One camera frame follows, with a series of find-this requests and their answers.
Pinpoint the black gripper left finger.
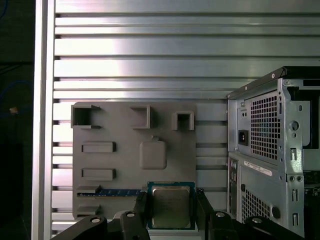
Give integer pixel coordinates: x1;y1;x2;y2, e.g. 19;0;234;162
51;191;151;240

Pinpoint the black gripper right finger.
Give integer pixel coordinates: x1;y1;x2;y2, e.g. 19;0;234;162
196;188;306;240

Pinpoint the grey plastic parts rack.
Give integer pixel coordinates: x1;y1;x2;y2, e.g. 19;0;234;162
70;101;198;221

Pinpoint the black open PC case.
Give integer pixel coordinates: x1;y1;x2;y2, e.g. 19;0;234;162
226;66;320;240

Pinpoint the grey power supply unit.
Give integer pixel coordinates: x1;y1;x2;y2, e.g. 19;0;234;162
236;93;285;163

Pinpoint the silver CPU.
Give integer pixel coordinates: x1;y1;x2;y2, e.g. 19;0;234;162
146;181;196;230

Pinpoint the RAM stick blue label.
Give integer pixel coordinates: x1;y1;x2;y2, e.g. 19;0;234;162
76;188;148;198

